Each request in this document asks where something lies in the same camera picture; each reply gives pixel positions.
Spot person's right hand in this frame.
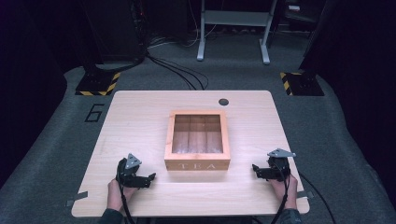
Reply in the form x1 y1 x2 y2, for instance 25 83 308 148
268 173 299 211

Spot person's left hand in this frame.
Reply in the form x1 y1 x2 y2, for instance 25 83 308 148
106 178 138 213

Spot black floor cables bundle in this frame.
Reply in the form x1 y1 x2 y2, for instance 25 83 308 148
145 50 210 91

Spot black base plate yellow stripes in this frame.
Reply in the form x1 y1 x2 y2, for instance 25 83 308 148
278 71 326 97
75 70 121 97

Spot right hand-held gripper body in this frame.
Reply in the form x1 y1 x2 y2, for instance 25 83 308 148
261 147 297 182

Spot dark curtain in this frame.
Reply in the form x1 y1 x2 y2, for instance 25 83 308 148
299 0 396 175
0 0 94 190

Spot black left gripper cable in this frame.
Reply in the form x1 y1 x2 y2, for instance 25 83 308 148
118 182 137 224

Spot black equipment cabinet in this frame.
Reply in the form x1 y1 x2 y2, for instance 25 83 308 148
81 0 148 64

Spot wooden tea box glass lid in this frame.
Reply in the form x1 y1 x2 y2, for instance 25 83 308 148
163 109 232 172

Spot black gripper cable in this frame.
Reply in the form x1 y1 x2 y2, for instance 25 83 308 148
118 182 137 224
270 159 292 224

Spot white metal desk frame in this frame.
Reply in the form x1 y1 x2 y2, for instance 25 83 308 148
196 0 278 65

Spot grey tape strip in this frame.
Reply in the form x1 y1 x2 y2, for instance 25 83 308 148
65 190 89 207
296 190 315 201

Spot black cable beside table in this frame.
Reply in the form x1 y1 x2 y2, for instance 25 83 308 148
298 171 338 224

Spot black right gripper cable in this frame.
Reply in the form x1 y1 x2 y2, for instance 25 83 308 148
270 159 292 224

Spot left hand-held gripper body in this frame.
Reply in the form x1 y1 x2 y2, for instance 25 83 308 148
115 152 149 189

